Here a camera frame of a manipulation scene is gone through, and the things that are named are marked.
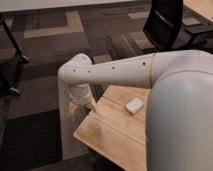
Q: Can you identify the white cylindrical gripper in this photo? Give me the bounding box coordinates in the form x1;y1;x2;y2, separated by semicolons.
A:
68;84;97;114

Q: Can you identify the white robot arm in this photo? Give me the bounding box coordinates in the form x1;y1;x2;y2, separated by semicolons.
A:
58;50;213;171

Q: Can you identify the white rectangular sponge block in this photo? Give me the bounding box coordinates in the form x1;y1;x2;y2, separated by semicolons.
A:
125;97;144;115

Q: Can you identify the black metal stand leg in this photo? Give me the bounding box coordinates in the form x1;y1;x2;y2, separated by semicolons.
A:
0;13;29;95

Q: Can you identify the black office chair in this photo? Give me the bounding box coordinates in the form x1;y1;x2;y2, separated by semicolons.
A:
143;0;213;51

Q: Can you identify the light wooden desk corner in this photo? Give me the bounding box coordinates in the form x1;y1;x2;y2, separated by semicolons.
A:
184;0;213;22

